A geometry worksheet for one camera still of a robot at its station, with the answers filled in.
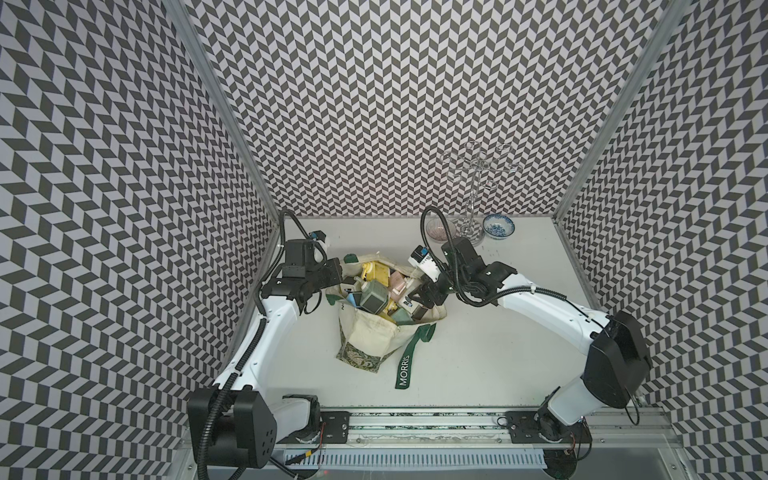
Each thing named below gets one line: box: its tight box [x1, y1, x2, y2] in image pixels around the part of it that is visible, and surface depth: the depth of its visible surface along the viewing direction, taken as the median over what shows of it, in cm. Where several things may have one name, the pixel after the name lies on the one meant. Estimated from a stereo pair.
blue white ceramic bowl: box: [483, 214, 516, 240], surface depth 114 cm
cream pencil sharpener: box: [398, 296, 428, 321], surface depth 80 cm
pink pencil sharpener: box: [389, 271, 407, 302], surface depth 84 cm
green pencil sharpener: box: [359, 280, 389, 314], surface depth 76 cm
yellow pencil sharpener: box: [361, 261, 391, 287], surface depth 86 cm
